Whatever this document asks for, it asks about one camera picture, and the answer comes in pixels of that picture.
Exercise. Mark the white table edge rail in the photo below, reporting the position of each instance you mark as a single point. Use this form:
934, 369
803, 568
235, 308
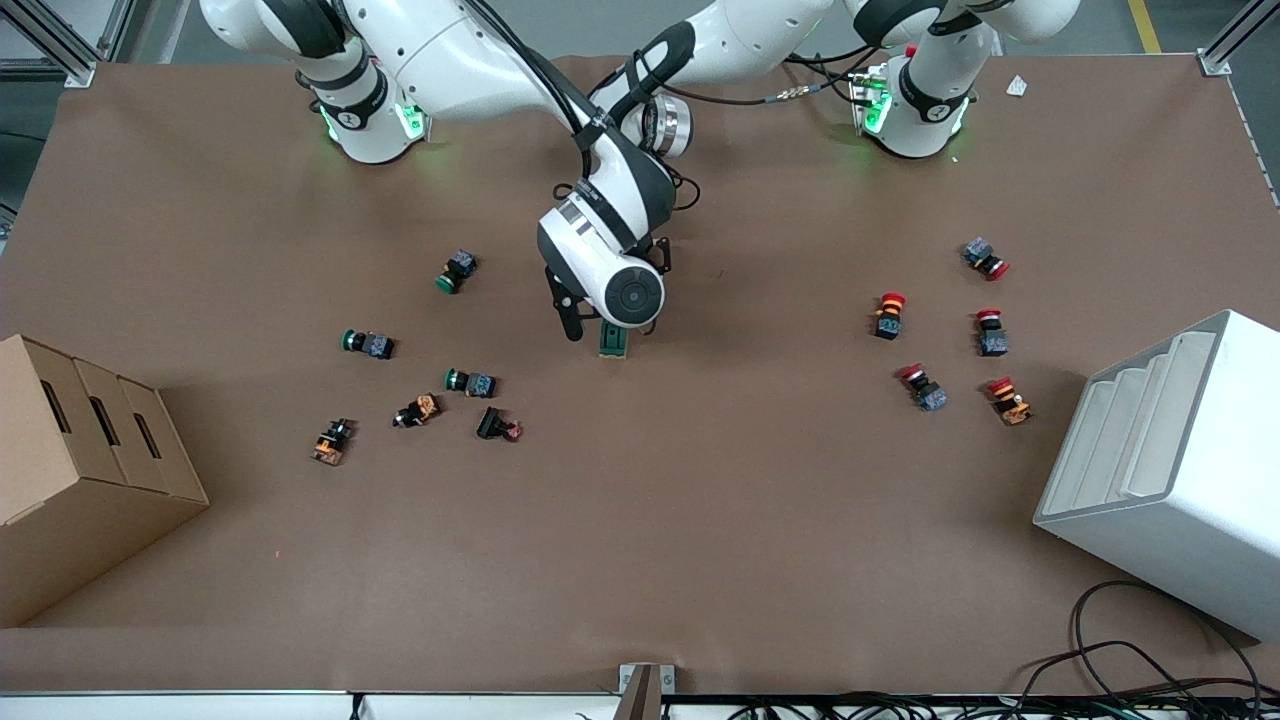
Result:
200, 707

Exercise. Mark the black pushbutton pink tip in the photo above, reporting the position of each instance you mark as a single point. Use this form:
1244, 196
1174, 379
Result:
492, 424

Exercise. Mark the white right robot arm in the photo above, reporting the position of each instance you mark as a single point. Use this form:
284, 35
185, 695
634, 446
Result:
470, 70

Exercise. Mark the red mushroom button blue block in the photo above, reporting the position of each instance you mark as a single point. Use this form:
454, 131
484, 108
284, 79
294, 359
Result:
984, 258
991, 338
925, 390

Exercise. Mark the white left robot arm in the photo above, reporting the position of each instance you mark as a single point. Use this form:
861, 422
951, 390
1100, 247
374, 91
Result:
760, 40

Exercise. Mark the black pushbutton orange block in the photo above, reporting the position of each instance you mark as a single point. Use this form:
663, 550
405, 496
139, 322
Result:
332, 443
420, 410

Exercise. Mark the red mushroom button orange block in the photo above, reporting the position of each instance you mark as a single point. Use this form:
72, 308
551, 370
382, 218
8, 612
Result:
1010, 403
889, 318

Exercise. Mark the white paper scrap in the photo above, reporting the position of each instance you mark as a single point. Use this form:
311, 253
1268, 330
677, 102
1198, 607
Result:
1016, 86

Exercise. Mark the white stepped plastic rack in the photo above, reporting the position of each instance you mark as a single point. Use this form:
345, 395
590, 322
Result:
1190, 500

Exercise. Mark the aluminium frame profile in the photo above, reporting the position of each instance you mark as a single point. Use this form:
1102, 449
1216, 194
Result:
60, 50
1235, 45

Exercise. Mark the green pushbutton blue block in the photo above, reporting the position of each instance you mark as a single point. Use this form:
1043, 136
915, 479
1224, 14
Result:
372, 345
457, 270
472, 383

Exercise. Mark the green load switch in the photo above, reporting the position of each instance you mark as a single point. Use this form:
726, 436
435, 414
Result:
613, 343

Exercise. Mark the grey metal bracket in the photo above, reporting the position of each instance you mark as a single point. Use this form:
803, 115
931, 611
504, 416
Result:
645, 685

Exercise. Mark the brown paper table cover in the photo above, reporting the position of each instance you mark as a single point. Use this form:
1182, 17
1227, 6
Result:
700, 520

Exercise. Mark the brown cardboard box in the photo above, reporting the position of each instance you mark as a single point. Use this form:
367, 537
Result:
90, 500

